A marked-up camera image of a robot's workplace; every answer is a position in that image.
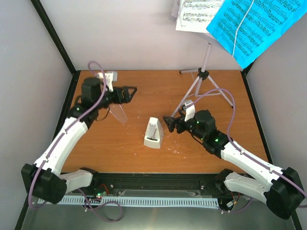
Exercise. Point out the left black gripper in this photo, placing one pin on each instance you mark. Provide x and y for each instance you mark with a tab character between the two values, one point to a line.
127	99

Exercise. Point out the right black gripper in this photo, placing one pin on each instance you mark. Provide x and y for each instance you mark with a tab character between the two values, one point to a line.
173	121

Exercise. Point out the clear plastic metronome cover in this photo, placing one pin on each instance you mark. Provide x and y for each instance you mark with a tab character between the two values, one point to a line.
118	112

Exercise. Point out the white metronome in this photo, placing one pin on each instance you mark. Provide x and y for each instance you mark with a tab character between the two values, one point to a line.
154	134

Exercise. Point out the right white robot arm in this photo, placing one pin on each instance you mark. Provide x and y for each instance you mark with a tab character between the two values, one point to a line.
280	189

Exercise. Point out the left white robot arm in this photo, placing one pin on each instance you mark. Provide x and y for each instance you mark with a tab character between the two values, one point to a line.
44	179

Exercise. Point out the white sheet music page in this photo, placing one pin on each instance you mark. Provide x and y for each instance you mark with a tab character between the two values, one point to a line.
195	15

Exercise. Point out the blue sheet music page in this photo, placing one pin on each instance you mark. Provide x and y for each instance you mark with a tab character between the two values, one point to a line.
246	28

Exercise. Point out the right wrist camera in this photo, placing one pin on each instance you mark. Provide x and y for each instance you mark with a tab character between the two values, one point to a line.
189	108

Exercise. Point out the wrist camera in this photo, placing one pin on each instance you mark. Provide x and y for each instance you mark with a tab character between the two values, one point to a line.
189	108
111	76

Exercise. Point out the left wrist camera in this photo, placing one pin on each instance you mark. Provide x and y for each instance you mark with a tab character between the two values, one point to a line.
111	76

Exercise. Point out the black aluminium frame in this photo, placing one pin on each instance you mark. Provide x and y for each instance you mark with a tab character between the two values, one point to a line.
62	72

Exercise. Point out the light blue cable duct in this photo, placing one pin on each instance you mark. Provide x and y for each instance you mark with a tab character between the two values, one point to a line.
126	201

